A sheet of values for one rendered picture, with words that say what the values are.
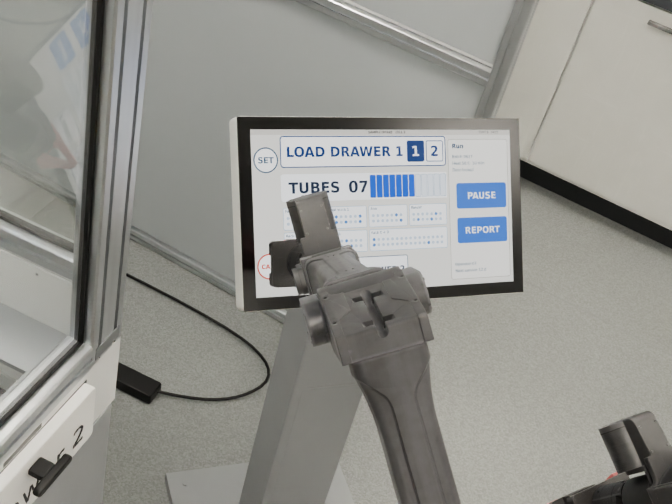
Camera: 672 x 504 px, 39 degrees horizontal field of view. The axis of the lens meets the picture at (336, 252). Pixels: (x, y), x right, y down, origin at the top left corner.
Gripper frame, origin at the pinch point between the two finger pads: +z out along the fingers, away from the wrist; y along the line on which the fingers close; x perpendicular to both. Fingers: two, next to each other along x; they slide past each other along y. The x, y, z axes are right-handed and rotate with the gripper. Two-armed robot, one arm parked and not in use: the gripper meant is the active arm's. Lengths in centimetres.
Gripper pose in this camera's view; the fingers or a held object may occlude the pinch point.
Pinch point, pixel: (286, 260)
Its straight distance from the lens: 145.2
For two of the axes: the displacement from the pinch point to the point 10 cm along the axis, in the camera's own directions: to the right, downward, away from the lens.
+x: 0.2, 10.0, 0.5
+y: -9.3, 0.4, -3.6
